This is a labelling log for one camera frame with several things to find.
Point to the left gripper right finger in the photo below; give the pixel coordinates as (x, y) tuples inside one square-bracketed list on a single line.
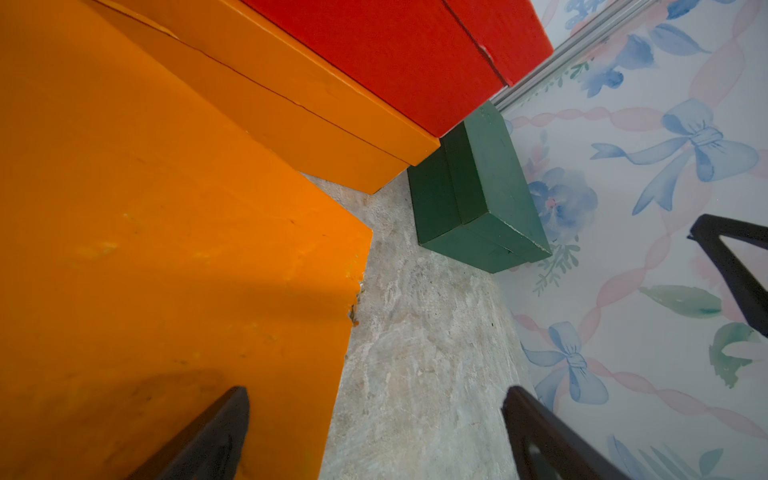
[(544, 447)]

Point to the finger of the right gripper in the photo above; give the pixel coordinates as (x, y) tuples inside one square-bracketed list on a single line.
[(749, 294)]

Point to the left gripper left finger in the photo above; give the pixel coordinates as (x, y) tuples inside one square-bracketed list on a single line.
[(210, 447)]

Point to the orange shoebox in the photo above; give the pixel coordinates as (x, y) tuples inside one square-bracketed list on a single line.
[(312, 115), (153, 256)]

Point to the red shoebox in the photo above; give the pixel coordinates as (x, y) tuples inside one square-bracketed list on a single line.
[(435, 62)]

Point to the green shoebox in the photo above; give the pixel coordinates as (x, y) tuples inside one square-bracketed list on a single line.
[(471, 201)]

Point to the right corner aluminium post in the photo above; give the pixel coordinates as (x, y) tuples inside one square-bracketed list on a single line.
[(599, 28)]

